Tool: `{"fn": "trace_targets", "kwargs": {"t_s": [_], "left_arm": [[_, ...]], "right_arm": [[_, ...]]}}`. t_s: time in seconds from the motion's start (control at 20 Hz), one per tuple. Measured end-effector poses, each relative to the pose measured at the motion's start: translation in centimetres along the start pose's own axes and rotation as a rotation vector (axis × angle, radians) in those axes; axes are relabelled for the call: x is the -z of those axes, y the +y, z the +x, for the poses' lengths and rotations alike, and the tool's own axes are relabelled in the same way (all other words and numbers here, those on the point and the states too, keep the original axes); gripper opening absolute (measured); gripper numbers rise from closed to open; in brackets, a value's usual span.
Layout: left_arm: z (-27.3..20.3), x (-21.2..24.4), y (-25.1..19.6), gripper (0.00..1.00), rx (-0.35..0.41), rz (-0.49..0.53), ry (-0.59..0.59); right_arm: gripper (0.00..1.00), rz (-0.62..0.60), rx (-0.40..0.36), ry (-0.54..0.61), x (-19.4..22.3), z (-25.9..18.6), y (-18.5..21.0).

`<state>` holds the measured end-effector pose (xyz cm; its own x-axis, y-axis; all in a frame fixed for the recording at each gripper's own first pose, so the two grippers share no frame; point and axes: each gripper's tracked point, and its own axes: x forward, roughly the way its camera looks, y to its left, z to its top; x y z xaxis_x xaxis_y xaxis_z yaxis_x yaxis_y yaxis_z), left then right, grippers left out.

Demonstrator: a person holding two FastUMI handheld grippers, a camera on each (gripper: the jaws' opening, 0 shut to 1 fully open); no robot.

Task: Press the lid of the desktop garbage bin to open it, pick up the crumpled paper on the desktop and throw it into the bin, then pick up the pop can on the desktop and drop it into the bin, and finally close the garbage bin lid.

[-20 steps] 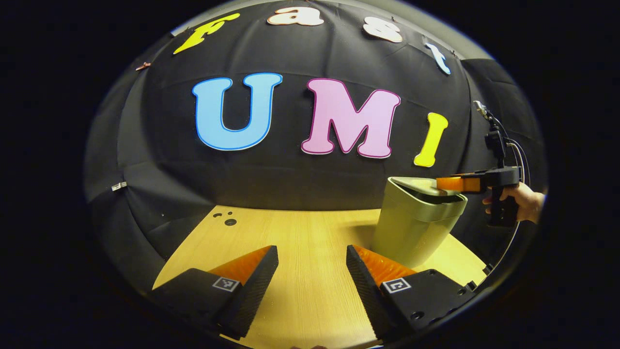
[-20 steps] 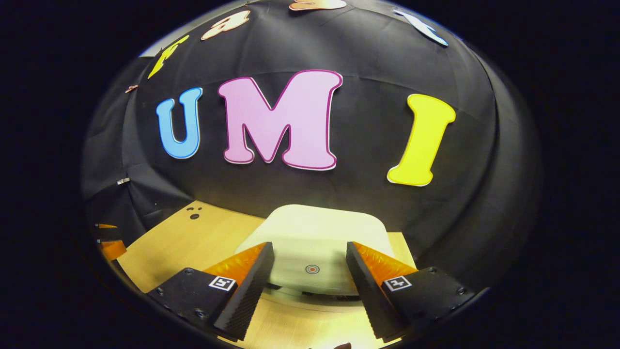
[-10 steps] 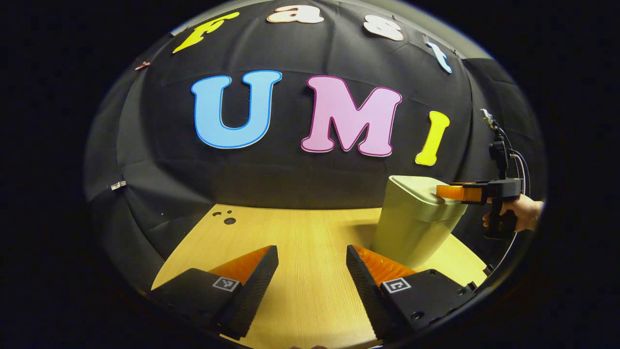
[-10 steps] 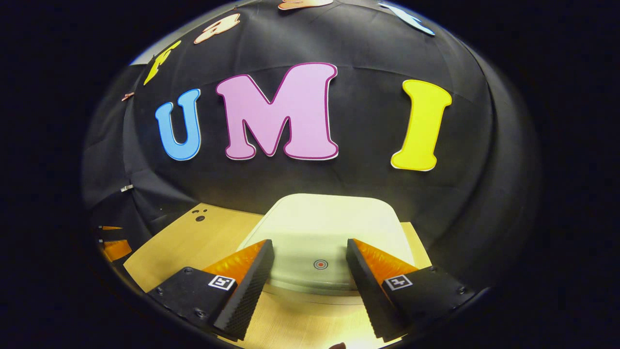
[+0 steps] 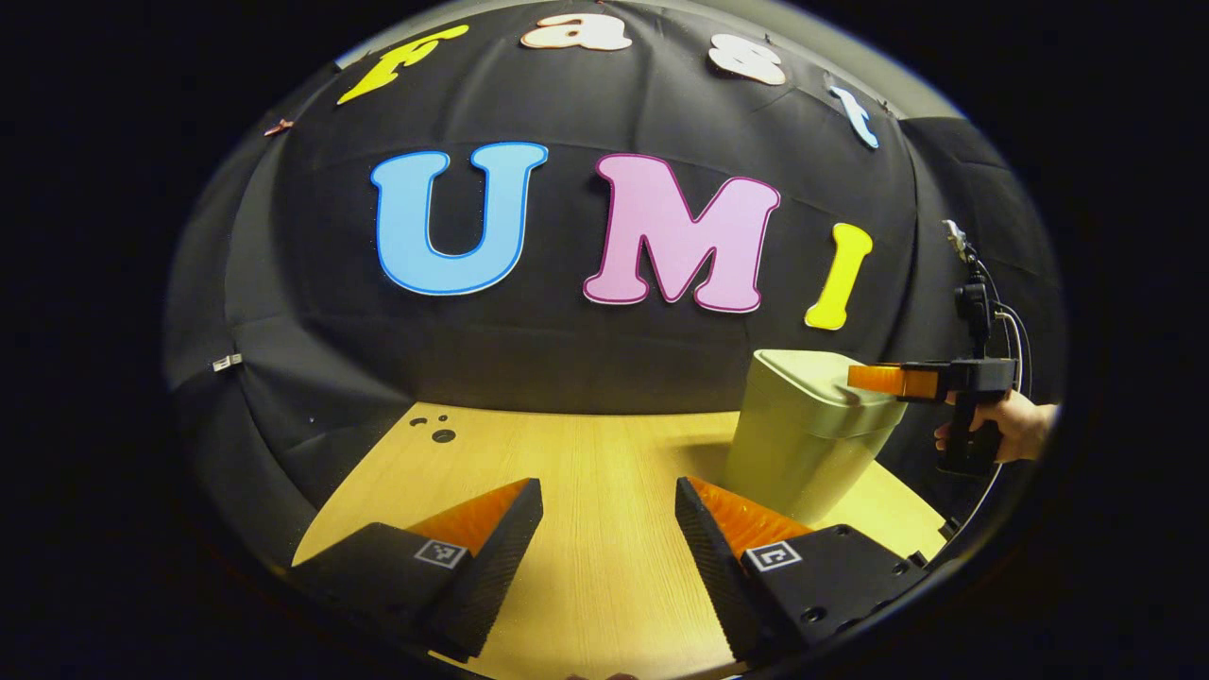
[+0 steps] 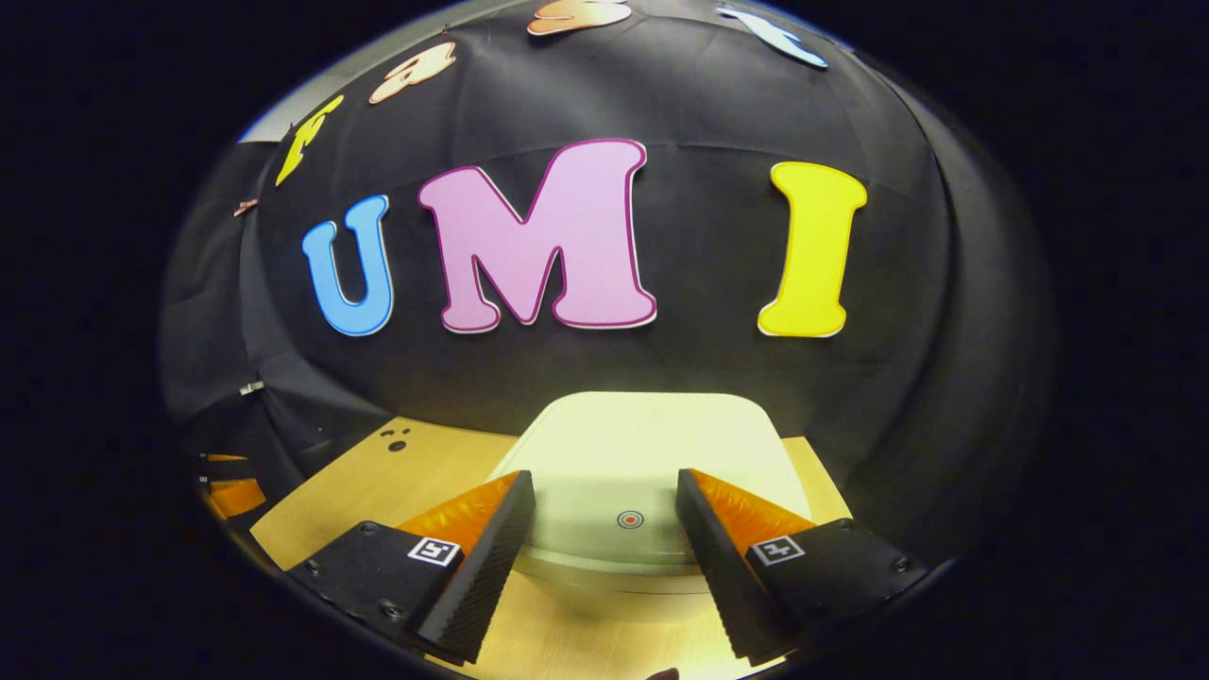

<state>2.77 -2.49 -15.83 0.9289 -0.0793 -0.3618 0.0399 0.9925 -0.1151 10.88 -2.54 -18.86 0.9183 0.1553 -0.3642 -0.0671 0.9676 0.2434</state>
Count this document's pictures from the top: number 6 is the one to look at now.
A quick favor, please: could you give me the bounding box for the pale green garbage bin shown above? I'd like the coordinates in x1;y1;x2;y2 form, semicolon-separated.
485;391;814;625

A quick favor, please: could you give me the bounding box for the wooden desktop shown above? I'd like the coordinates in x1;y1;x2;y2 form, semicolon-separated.
249;416;854;680

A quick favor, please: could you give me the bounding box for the black backdrop cloth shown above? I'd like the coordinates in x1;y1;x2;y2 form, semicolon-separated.
161;0;1055;570

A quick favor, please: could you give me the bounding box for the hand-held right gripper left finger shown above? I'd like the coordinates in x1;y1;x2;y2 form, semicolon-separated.
287;468;537;665

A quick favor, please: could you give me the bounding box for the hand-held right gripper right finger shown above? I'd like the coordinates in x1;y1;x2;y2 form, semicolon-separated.
674;467;929;666

